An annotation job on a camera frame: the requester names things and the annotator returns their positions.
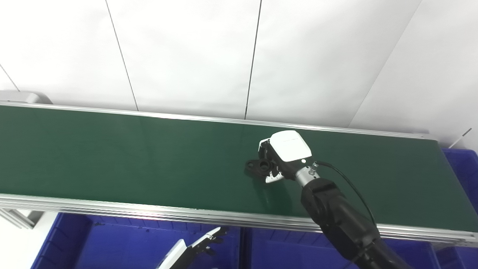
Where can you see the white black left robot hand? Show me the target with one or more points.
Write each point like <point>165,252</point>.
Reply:
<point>179,254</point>

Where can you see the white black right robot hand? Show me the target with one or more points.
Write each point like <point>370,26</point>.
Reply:
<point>289,147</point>

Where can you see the black flanged machine part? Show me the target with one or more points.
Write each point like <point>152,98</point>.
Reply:
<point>257,166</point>

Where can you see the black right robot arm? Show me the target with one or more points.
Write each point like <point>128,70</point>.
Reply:
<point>336,213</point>

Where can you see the blue plastic bin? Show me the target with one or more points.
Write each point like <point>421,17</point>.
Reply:
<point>112,243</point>
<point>283,250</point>
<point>463,172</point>

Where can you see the aluminium conveyor support leg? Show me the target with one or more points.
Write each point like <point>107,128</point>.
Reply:
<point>18,216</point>

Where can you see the grey conveyor motor housing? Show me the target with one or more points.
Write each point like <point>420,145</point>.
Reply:
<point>22,98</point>

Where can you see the thin grey rod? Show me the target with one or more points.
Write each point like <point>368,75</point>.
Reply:
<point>461,137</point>

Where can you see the green conveyor belt aluminium frame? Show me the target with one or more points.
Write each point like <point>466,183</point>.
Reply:
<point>130,160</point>

